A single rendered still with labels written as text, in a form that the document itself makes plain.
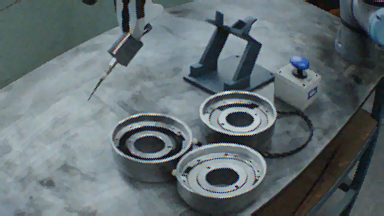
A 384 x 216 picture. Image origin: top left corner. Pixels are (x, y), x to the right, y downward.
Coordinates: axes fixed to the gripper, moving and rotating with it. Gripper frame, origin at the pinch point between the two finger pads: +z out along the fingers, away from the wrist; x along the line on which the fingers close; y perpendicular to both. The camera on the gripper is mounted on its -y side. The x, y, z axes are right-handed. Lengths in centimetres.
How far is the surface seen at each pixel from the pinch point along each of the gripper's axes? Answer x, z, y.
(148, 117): -16.0, 5.7, -7.2
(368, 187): -18, 95, 99
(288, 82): -21.7, 6.9, 14.8
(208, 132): -22.6, 6.9, -3.0
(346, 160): -26, 37, 41
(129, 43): -1.3, 1.3, -0.7
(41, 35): 142, 37, 19
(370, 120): -22, 38, 66
